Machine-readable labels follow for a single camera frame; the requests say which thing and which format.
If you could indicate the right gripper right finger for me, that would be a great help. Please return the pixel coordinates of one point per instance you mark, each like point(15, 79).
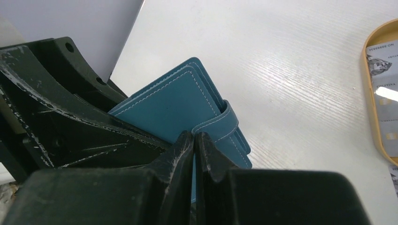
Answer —
point(228, 195)

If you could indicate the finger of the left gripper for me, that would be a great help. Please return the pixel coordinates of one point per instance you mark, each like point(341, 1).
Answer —
point(62, 59)
point(63, 129)

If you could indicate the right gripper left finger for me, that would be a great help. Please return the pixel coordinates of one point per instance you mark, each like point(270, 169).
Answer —
point(156, 194)

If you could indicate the blue leather card holder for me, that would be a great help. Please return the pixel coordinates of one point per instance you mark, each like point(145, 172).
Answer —
point(186, 99)

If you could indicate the yellow oval tray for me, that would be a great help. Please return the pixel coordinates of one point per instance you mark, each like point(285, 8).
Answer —
point(384, 33)

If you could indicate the loose silver card on table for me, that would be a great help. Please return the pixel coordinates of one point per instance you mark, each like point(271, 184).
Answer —
point(393, 170)

